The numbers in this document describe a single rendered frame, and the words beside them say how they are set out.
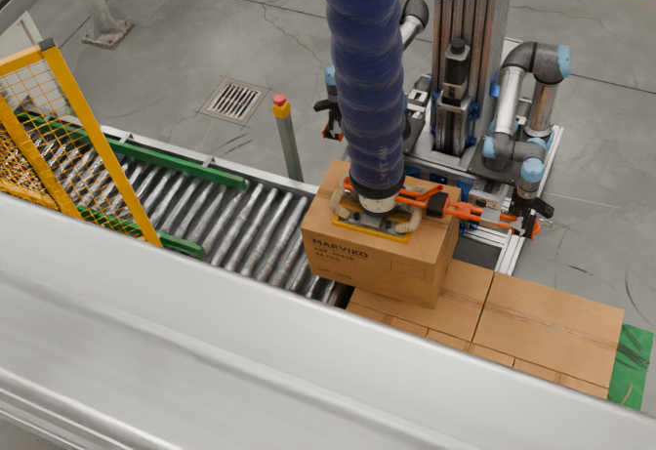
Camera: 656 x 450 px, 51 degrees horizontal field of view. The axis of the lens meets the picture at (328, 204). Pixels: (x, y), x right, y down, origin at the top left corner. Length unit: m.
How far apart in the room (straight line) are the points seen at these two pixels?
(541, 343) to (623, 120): 2.09
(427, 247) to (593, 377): 0.94
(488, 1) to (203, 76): 2.94
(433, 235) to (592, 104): 2.35
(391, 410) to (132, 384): 0.10
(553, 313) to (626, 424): 3.08
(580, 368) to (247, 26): 3.67
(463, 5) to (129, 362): 2.62
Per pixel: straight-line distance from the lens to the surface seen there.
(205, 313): 0.29
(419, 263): 2.82
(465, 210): 2.77
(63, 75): 2.45
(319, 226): 2.92
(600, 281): 4.13
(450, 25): 2.91
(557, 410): 0.27
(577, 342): 3.30
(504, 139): 2.57
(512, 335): 3.26
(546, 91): 2.82
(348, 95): 2.30
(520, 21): 5.52
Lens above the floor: 3.45
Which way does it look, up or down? 53 degrees down
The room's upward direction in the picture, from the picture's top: 9 degrees counter-clockwise
